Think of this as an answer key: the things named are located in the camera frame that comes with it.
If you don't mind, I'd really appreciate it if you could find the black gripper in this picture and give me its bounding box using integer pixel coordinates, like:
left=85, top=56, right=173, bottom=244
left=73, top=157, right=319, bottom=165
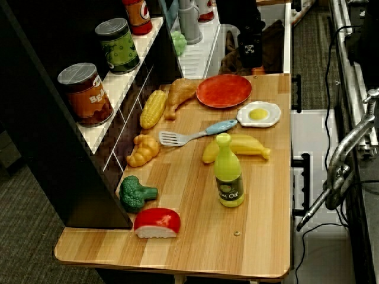
left=236, top=27, right=264, bottom=69

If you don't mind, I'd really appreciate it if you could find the yellow toy banana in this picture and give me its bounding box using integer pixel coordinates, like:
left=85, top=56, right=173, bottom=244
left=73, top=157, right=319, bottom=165
left=202, top=134, right=271, bottom=164

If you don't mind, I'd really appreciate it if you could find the red toy plate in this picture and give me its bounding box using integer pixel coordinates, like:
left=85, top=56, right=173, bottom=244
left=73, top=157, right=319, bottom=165
left=195, top=74, right=253, bottom=109

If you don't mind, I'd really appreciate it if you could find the white toy sink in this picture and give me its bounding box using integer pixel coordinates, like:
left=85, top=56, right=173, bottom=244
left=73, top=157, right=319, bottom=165
left=159, top=0, right=293, bottom=80

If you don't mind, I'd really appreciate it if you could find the red white toy container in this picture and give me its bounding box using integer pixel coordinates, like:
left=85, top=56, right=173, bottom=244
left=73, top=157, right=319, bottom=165
left=196, top=0, right=216, bottom=23

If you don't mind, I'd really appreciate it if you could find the grey toy faucet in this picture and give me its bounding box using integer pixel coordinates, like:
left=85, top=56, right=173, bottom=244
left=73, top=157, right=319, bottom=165
left=176, top=0, right=204, bottom=46

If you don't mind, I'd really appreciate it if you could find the toy fried egg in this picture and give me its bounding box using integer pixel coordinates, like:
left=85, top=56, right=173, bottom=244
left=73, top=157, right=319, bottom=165
left=236, top=101, right=281, bottom=128

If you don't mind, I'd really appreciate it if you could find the light green toy lettuce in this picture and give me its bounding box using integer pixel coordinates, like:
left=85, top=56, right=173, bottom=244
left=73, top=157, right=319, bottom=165
left=171, top=30, right=188, bottom=57

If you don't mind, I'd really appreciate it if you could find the toy chicken drumstick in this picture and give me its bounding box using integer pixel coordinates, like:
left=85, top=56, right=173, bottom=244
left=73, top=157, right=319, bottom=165
left=164, top=78, right=202, bottom=121

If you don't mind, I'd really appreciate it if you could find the blue grey toy spatula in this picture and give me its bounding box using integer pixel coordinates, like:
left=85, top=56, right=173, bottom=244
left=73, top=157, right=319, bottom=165
left=159, top=119, right=238, bottom=147

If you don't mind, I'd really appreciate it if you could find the yellow toy corn cob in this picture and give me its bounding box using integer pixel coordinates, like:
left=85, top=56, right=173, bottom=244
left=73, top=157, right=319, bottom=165
left=139, top=89, right=168, bottom=130

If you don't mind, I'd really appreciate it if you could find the red label toy can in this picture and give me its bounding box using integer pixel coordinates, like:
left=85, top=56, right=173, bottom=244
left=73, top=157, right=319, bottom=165
left=121, top=0, right=153, bottom=36

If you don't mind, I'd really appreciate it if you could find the olive oil toy bottle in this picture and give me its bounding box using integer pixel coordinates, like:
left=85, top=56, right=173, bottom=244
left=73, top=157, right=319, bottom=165
left=214, top=133, right=245, bottom=208

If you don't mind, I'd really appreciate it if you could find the green label toy can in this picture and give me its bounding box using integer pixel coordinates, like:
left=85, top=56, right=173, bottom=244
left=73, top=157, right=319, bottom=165
left=95, top=17, right=141, bottom=75

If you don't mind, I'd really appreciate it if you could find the white shelf board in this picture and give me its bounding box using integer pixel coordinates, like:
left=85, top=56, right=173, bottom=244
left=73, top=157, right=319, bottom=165
left=76, top=17, right=164, bottom=155

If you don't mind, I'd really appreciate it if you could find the metal clamp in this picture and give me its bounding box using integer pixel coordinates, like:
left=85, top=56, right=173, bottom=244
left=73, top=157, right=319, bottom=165
left=296, top=88, right=379, bottom=232

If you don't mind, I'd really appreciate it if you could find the toy croissant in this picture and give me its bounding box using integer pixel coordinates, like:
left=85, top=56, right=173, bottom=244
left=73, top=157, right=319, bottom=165
left=126, top=134, right=160, bottom=168

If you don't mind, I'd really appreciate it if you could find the brown beans toy can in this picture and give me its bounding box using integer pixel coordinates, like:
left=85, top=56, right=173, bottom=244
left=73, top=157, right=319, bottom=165
left=57, top=62, right=114, bottom=128

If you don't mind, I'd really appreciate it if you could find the green toy broccoli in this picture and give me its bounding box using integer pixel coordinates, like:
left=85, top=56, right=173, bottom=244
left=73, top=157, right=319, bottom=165
left=119, top=175, right=159, bottom=214

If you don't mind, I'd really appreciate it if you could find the red white toy sushi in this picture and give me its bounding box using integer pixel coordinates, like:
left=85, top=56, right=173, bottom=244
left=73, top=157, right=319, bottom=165
left=133, top=207, right=181, bottom=239

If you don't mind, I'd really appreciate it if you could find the black toy kitchen cabinet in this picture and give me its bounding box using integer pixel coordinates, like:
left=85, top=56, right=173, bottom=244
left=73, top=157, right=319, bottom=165
left=0, top=0, right=185, bottom=230

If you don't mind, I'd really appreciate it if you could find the small black drawer handle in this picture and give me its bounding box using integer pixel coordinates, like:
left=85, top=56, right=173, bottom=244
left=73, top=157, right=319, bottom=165
left=291, top=73, right=303, bottom=114

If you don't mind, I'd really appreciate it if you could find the black cable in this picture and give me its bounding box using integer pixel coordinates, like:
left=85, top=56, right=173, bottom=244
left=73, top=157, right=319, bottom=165
left=324, top=25, right=362, bottom=167
left=294, top=222, right=351, bottom=284

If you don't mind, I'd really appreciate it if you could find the aluminium frame rail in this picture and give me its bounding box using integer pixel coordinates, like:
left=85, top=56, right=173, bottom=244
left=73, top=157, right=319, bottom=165
left=327, top=0, right=379, bottom=154

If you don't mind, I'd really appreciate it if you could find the large black drawer handle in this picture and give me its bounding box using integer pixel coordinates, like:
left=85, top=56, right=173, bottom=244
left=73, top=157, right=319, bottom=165
left=291, top=152, right=311, bottom=219

